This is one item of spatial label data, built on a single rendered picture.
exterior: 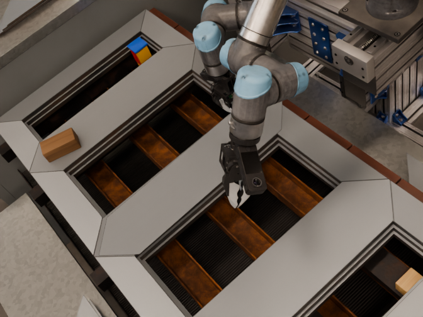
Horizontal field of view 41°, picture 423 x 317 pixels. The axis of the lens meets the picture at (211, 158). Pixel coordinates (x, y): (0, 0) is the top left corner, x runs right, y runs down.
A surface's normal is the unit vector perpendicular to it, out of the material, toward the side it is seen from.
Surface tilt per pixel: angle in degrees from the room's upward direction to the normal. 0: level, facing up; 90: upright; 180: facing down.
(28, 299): 0
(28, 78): 90
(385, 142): 0
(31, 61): 90
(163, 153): 0
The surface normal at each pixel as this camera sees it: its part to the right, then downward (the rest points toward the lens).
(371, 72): 0.63, 0.52
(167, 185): -0.26, -0.57
